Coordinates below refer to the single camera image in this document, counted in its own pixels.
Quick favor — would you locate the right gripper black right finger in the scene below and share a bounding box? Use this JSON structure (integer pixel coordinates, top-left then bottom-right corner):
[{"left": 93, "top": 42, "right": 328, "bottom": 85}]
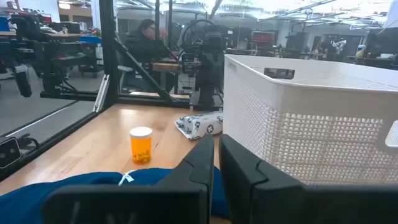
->
[{"left": 218, "top": 134, "right": 398, "bottom": 224}]

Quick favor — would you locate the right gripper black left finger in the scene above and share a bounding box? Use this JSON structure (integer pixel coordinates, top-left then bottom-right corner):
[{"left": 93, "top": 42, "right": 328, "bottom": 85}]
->
[{"left": 41, "top": 134, "right": 215, "bottom": 224}]

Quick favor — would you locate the blue cloth garment white drawstring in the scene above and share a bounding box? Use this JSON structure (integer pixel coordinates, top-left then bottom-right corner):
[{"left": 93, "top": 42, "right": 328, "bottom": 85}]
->
[{"left": 0, "top": 167, "right": 231, "bottom": 224}]

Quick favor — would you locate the white perforated plastic basket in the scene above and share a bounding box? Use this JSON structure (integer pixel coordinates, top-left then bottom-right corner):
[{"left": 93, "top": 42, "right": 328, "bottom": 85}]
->
[{"left": 223, "top": 54, "right": 398, "bottom": 186}]

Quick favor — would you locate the orange pill bottle white cap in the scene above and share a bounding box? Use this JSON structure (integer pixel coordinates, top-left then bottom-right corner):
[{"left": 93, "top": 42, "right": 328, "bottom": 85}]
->
[{"left": 129, "top": 126, "right": 154, "bottom": 165}]

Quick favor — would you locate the white printed supply packet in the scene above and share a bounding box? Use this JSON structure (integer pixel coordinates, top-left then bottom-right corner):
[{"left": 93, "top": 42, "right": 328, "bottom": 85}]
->
[{"left": 174, "top": 111, "right": 224, "bottom": 141}]

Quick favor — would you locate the wooden desk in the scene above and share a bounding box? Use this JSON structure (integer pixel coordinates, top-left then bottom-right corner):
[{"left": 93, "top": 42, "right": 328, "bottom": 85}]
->
[{"left": 151, "top": 61, "right": 182, "bottom": 73}]

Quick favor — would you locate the person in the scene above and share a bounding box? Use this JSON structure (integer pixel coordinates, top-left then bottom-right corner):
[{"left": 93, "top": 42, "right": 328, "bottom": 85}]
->
[{"left": 124, "top": 19, "right": 178, "bottom": 93}]

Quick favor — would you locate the red tool cabinet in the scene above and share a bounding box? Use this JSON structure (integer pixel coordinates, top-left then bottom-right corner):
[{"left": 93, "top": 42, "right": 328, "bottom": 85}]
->
[{"left": 251, "top": 30, "right": 275, "bottom": 45}]

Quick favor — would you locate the black background robot station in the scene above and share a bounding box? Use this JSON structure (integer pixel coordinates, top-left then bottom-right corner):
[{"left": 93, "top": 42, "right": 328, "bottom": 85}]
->
[{"left": 0, "top": 15, "right": 105, "bottom": 101}]

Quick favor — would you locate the silver metal bracket strip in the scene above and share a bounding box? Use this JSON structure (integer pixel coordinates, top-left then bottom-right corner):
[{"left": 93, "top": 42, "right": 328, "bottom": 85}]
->
[{"left": 92, "top": 73, "right": 111, "bottom": 113}]

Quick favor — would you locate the black metal table frame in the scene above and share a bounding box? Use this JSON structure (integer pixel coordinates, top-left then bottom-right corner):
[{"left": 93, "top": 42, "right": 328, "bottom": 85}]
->
[{"left": 0, "top": 0, "right": 224, "bottom": 183}]

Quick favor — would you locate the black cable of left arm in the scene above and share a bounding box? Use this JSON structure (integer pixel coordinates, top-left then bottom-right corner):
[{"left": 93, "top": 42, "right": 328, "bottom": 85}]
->
[{"left": 179, "top": 19, "right": 218, "bottom": 60}]

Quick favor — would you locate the black table-level camera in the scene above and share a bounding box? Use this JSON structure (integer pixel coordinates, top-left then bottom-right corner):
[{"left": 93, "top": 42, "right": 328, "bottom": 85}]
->
[{"left": 0, "top": 136, "right": 23, "bottom": 169}]

